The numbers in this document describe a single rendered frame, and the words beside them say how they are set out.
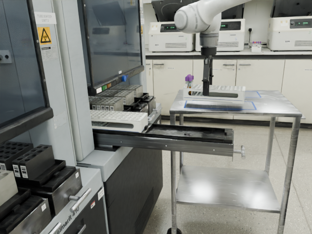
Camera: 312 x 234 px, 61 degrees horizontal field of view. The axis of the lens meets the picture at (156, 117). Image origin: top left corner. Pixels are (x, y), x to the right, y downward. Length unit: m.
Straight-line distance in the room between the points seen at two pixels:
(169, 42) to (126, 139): 2.40
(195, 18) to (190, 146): 0.50
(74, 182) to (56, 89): 0.29
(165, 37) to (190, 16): 2.25
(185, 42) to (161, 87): 0.64
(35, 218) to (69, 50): 0.52
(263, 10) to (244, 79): 1.02
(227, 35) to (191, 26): 2.16
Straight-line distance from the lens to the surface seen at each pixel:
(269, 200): 1.65
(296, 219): 2.04
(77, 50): 0.98
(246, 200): 1.61
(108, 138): 1.08
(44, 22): 0.85
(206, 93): 1.30
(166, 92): 3.43
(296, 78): 3.37
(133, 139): 1.04
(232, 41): 3.26
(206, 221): 1.87
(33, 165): 0.80
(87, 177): 0.94
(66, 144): 0.94
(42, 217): 0.75
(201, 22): 1.12
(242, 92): 1.29
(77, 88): 0.97
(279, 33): 3.29
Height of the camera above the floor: 1.21
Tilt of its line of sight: 19 degrees down
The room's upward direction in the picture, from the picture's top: 2 degrees counter-clockwise
